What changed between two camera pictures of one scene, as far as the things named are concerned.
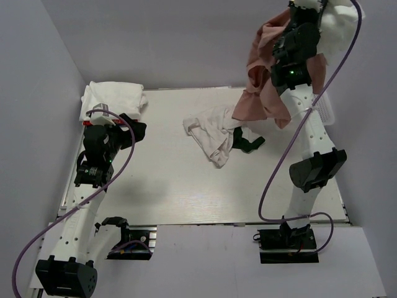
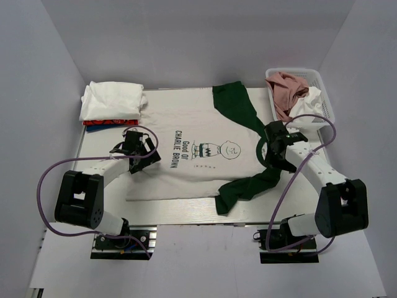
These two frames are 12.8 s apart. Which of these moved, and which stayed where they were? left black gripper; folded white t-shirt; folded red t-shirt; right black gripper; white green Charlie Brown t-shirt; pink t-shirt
Moved: left black gripper; right black gripper; pink t-shirt; white green Charlie Brown t-shirt
Stayed: folded red t-shirt; folded white t-shirt
